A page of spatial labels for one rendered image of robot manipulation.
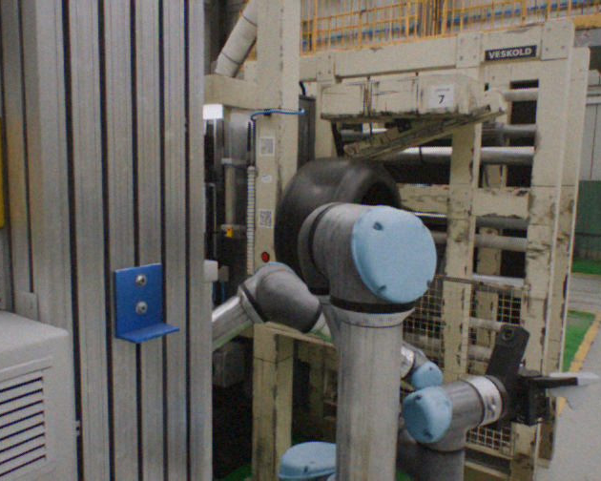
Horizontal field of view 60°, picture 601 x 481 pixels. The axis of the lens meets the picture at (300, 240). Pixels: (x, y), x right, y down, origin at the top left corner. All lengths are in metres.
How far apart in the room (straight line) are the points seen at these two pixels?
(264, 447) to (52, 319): 1.85
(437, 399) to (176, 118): 0.56
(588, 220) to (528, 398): 9.81
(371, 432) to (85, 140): 0.51
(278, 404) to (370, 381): 1.63
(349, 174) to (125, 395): 1.27
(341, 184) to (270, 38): 0.70
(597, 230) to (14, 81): 10.39
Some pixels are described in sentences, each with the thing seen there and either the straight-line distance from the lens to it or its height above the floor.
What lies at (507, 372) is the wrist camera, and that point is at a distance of 0.96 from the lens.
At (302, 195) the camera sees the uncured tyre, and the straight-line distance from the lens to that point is 1.84.
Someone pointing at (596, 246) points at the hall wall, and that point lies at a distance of 10.76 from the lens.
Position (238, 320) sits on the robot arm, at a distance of 1.30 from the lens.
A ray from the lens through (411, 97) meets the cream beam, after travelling 2.13.
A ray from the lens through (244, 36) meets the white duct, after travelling 2.68.
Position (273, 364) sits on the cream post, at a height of 0.61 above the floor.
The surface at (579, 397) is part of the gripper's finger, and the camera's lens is 1.04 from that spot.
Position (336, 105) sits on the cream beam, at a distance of 2.28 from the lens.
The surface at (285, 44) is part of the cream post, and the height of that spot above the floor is 1.90.
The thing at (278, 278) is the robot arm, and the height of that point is 1.17.
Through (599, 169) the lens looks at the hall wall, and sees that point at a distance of 10.78.
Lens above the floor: 1.41
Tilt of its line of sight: 7 degrees down
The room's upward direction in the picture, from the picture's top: 1 degrees clockwise
